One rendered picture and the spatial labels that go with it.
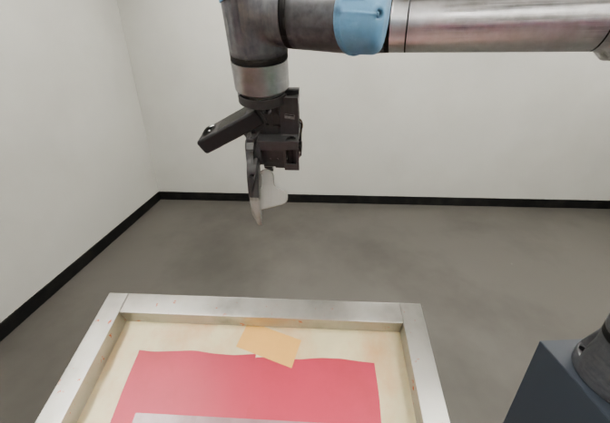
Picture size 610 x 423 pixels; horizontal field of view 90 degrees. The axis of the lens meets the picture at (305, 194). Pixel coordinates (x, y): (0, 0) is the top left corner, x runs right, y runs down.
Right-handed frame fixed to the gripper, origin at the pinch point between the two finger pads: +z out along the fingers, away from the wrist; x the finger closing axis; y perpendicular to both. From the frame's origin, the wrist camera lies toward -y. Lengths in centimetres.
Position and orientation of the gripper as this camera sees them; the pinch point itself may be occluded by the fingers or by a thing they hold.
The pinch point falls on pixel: (262, 195)
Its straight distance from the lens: 56.6
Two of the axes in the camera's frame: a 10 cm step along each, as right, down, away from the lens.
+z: 0.1, 7.5, 6.6
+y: 10.0, 0.2, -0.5
